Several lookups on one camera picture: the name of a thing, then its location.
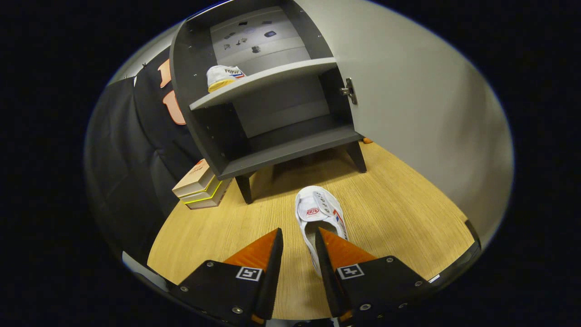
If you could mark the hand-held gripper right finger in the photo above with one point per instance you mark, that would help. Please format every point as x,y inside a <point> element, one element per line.
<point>329,281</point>

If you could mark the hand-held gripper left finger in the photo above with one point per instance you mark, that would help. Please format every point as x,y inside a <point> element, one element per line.
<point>270,277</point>

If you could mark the white canvas shoe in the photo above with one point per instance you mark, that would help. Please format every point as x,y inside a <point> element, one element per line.
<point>313,213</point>
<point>220,75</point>

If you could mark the dark grey shoe cabinet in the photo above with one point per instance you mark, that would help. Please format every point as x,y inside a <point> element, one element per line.
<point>290,150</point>

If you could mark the beige shoe cabinet door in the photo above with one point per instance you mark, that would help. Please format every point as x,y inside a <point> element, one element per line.
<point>417,113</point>

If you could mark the metal door hinge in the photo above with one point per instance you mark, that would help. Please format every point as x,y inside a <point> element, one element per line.
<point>349,91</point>

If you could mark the thick white book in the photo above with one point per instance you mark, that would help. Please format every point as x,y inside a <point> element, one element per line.
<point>213,197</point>

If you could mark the black backdrop cloth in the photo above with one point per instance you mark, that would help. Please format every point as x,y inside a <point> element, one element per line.
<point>127,159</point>

